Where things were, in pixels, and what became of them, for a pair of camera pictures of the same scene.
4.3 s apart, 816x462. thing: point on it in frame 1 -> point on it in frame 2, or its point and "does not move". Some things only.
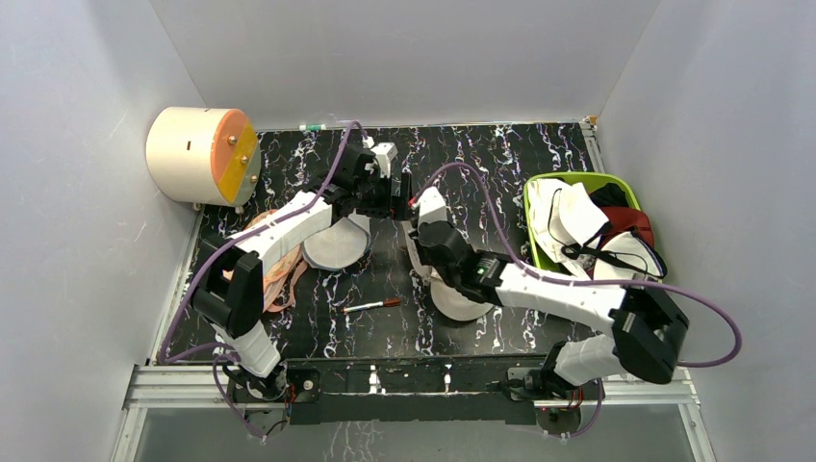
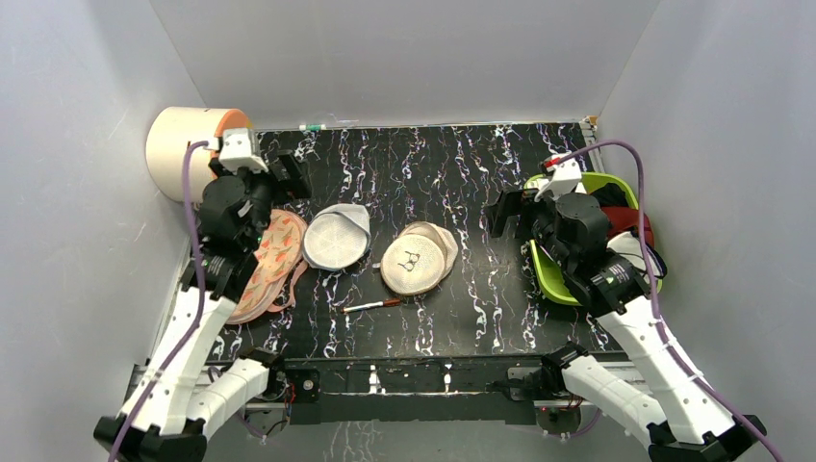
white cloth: [629, 249] does not move
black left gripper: [403, 204] -> [297, 182]
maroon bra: [624, 218] does not move
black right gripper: [430, 236] -> [508, 213]
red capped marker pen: [368, 305] does not move
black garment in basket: [609, 194] does not move
